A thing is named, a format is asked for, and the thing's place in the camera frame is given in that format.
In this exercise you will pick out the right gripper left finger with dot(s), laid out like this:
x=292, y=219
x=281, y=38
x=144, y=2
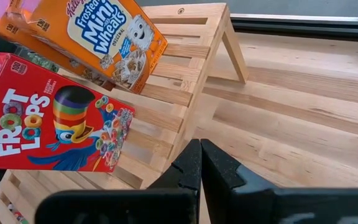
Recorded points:
x=154, y=205

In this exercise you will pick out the orange Mini Wheats cereal box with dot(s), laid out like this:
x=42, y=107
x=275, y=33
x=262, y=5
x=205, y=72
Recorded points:
x=104, y=31
x=17, y=31

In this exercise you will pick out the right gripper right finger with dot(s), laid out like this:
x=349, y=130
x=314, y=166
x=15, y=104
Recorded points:
x=259, y=205

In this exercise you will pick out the slatted wooden shelf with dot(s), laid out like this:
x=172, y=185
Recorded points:
x=172, y=77

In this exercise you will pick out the pale green plant, white pot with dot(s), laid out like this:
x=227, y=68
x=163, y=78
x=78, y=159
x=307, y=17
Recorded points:
x=42, y=62

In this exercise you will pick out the black aluminium rig frame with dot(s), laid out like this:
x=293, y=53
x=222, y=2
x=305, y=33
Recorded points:
x=291, y=28

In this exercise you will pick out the red Froot Loops cereal box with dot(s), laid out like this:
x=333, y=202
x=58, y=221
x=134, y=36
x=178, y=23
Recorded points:
x=42, y=124

